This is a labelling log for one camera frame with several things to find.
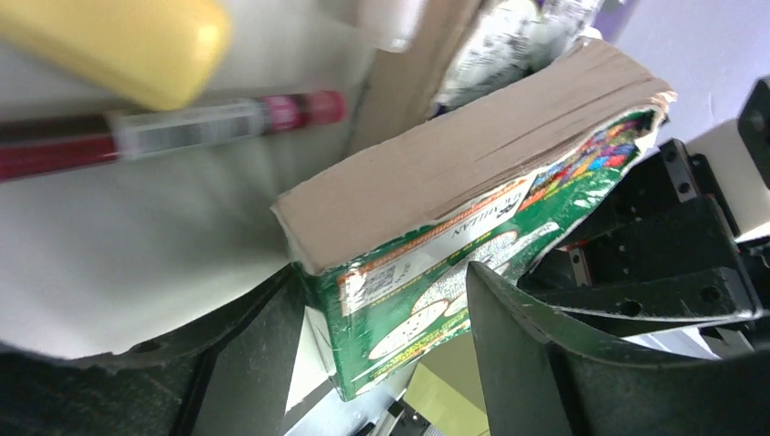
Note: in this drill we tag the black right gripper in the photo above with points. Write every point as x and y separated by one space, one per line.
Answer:
660 253

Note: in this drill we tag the red gel pen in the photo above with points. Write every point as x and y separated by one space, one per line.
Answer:
51 145

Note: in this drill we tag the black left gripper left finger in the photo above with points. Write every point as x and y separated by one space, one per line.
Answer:
227 373

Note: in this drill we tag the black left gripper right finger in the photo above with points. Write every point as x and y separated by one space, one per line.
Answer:
543 372

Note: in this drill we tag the yellow highlighter marker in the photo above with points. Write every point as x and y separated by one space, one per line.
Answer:
158 54

